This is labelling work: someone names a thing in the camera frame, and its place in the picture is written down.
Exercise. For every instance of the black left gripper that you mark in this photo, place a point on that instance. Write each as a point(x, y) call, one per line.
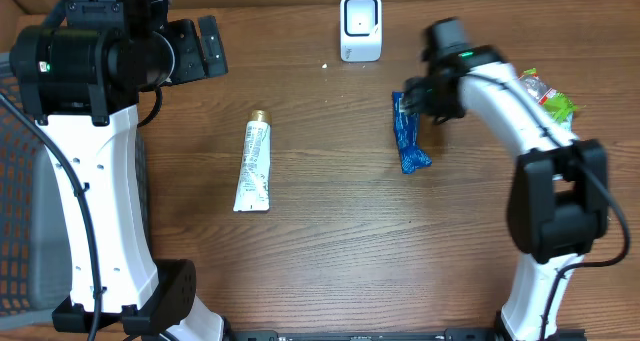
point(196, 64)

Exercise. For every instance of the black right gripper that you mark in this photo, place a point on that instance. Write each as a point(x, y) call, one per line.
point(414, 101)

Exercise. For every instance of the blue snack wrapper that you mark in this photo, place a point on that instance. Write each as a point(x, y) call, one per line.
point(406, 127)

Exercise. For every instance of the green snack bag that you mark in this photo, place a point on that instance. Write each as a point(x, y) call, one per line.
point(556, 104)

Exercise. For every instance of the white tube with gold cap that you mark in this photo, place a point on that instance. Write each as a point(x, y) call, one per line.
point(252, 194)

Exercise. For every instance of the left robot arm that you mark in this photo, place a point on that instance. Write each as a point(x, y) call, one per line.
point(80, 74)

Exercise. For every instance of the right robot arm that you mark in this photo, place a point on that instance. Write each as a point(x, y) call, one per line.
point(559, 202)

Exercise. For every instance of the white barcode scanner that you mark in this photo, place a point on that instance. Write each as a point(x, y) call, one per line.
point(361, 30)

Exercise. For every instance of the grey plastic basket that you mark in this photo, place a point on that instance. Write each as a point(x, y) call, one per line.
point(45, 266)

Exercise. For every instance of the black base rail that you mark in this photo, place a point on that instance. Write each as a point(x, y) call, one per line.
point(451, 334)

